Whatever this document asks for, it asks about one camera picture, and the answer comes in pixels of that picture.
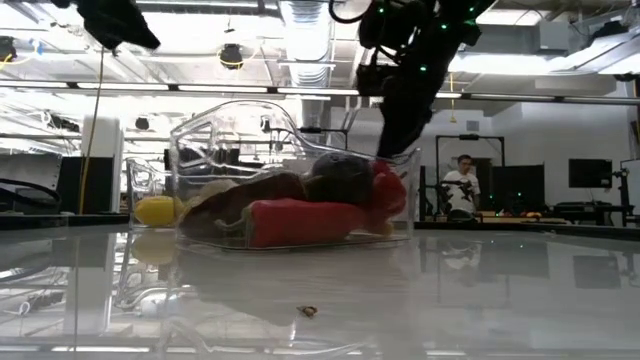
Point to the dark maroon long vegetable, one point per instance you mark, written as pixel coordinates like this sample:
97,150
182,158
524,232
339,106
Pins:
340,192

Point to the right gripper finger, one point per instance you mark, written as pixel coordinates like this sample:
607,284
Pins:
405,125

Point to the black metal stand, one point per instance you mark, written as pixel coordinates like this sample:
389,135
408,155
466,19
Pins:
470,136

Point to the yellow lemon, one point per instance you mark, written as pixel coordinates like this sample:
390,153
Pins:
155,211

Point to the person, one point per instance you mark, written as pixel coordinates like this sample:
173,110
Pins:
462,185

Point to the black wall monitor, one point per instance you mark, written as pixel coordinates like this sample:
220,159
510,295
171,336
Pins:
590,172

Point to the ribbed silver duct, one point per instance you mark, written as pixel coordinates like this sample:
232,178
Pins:
305,35

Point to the black cabinet panel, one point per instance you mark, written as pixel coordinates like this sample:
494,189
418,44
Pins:
70,182

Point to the clear plastic bin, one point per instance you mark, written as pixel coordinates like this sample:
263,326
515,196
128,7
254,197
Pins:
137,172
200,130

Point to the orange-red chili pepper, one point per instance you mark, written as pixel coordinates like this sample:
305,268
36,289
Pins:
300,222

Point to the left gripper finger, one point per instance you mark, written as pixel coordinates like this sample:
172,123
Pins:
120,22

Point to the small brown crumb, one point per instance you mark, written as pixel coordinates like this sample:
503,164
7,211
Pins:
307,311

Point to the white garlic bulb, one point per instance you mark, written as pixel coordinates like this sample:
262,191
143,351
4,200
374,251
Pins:
215,187

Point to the dark red chili pepper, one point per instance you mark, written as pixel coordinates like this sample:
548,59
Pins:
250,200

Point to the black ceiling dome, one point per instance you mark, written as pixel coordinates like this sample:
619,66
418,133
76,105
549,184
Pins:
231,56

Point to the black partition panel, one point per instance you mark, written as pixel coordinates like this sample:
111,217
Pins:
517,185

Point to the dark purple plastic fruit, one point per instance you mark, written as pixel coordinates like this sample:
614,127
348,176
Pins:
345,167

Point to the black tripod stand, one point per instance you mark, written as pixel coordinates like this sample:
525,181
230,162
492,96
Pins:
625,195

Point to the white pillar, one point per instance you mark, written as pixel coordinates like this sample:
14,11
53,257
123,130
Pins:
102,140

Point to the red bell pepper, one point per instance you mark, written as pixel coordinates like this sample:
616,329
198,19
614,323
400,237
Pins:
390,195

